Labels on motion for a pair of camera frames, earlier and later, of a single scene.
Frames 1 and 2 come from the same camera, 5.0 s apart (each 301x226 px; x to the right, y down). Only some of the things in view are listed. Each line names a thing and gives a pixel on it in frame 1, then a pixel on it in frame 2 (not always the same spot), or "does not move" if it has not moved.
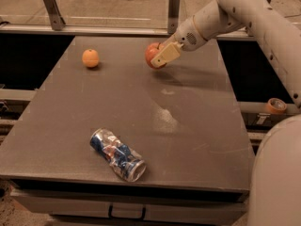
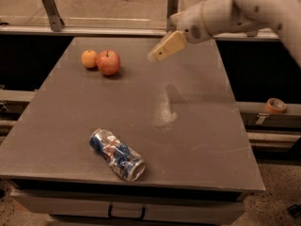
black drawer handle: x=124 y=217 does not move
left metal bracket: x=57 y=23 does not move
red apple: x=151 y=52 to x=108 y=61
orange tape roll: x=276 y=105 does not move
